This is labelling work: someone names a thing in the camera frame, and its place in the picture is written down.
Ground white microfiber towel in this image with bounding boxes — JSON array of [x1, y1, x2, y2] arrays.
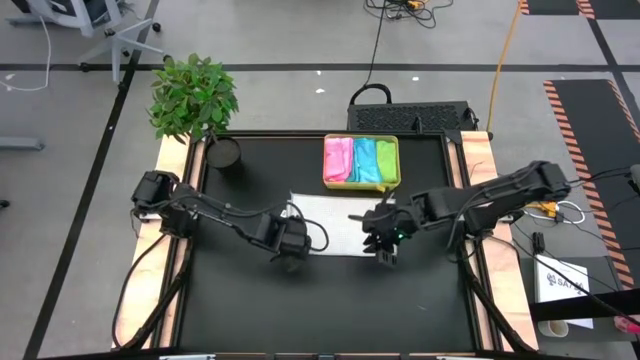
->
[[286, 192, 397, 258]]

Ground green microfiber towel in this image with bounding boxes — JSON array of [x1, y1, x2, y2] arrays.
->
[[375, 140, 400, 183]]

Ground grey desk foot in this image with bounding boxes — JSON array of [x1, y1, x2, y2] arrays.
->
[[0, 135, 46, 151]]

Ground thick black computer cable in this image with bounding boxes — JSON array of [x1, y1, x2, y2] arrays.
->
[[348, 0, 394, 107]]

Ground wooden table side board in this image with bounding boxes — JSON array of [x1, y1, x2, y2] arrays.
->
[[112, 133, 196, 350], [459, 130, 540, 351]]

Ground orange-yellow cable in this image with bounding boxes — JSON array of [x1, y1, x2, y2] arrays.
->
[[487, 0, 524, 132]]

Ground black computer case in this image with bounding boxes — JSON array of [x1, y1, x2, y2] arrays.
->
[[347, 101, 476, 135]]

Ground tangled black floor cables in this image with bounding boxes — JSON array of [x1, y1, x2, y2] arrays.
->
[[366, 0, 454, 29]]

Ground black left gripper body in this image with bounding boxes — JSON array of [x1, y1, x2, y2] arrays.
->
[[274, 216, 314, 262]]

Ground yellow power splitter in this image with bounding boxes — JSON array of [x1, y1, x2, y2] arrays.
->
[[527, 198, 559, 219]]

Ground grey office chair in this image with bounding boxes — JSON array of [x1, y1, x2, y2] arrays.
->
[[7, 0, 169, 85]]

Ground pink object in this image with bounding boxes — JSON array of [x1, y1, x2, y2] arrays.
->
[[613, 315, 640, 335]]

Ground black table frame strut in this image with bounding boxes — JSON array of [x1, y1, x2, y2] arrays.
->
[[122, 239, 194, 350], [459, 239, 534, 354]]

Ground green potted plant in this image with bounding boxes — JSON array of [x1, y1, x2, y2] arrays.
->
[[148, 51, 244, 170]]

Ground light blue microfiber towel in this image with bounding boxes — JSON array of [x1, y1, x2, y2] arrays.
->
[[352, 138, 384, 184]]

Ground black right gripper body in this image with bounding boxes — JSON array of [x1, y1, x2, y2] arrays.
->
[[361, 202, 422, 252]]

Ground white printed booklet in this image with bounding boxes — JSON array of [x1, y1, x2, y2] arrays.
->
[[533, 253, 595, 330]]

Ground yellow plastic bin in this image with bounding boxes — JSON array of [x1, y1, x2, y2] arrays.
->
[[322, 133, 402, 193]]

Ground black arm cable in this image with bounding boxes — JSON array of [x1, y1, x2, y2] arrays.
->
[[189, 194, 331, 254]]

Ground white paper cup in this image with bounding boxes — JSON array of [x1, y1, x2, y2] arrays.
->
[[537, 319, 570, 339]]

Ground black striped floor mat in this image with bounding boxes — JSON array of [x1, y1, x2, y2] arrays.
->
[[518, 0, 640, 21], [543, 78, 640, 291]]

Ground pink microfiber towel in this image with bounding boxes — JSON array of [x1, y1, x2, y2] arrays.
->
[[323, 137, 356, 183]]

